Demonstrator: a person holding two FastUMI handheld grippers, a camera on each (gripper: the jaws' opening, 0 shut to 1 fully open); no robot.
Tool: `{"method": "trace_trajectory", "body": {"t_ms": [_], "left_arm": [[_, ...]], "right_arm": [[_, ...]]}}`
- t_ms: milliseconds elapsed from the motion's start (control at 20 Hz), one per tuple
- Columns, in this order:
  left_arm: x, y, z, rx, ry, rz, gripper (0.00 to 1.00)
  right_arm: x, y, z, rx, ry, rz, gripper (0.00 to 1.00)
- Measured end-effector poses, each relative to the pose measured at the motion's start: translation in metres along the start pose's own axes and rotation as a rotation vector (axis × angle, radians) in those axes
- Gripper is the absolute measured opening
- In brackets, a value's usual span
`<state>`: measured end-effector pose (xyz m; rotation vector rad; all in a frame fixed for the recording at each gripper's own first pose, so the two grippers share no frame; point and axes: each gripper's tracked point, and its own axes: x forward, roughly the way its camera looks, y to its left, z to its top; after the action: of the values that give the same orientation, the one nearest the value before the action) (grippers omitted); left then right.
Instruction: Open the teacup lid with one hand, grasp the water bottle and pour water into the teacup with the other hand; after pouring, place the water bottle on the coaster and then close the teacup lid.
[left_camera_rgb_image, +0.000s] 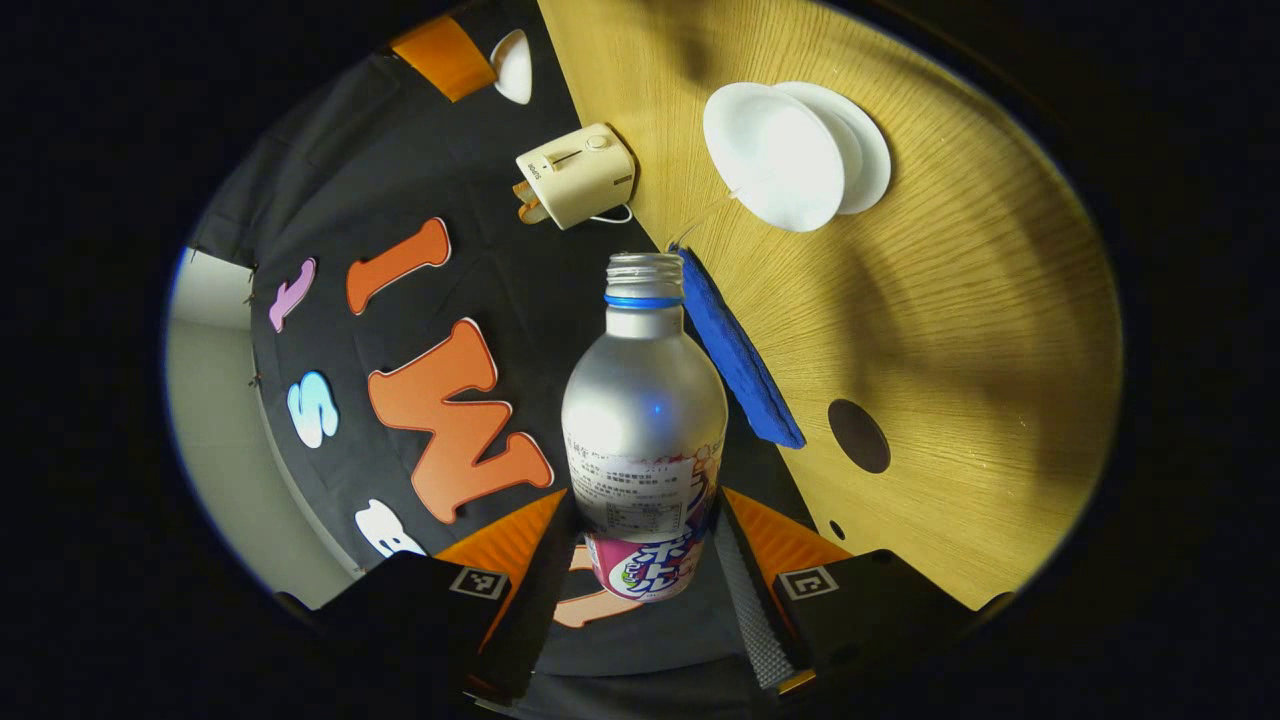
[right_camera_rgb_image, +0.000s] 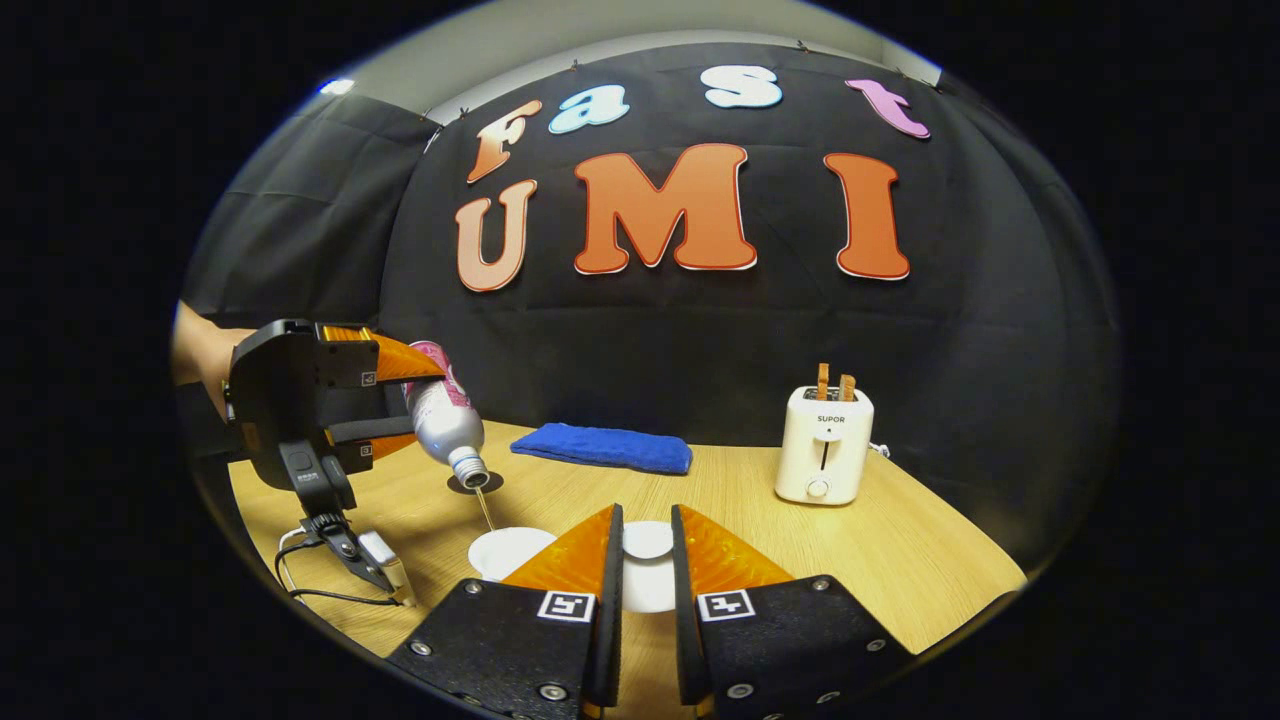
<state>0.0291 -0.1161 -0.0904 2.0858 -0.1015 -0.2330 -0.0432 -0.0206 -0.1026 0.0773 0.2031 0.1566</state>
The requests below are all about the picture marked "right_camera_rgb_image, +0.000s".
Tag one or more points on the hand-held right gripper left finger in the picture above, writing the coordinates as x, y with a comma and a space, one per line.
605, 620

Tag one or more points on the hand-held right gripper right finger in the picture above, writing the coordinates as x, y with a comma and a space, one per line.
685, 620

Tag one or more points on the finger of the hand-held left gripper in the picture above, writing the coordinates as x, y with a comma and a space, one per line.
370, 435
400, 362

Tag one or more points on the silver water bottle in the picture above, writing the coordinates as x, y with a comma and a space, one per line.
445, 420

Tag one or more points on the white teacup lid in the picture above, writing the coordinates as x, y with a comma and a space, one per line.
648, 540

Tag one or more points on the dark round coaster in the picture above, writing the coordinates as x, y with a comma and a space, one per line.
490, 485

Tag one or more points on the blue towel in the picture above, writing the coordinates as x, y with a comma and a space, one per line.
600, 448

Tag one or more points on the white toaster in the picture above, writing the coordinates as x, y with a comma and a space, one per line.
825, 450

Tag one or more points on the black backdrop cloth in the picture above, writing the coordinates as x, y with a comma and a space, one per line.
700, 350

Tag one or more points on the toasted bread slice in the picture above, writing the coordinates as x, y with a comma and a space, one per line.
823, 382
848, 388

